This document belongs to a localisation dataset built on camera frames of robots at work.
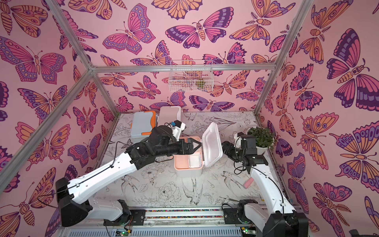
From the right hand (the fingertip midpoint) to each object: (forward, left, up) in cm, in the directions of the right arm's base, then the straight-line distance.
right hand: (223, 147), depth 81 cm
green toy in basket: (+38, +13, +15) cm, 43 cm away
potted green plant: (+5, -23, +2) cm, 24 cm away
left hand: (-7, +15, +14) cm, 21 cm away
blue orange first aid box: (+19, +51, -2) cm, 55 cm away
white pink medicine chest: (-3, +8, -1) cm, 9 cm away
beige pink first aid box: (+27, +35, -1) cm, 44 cm away
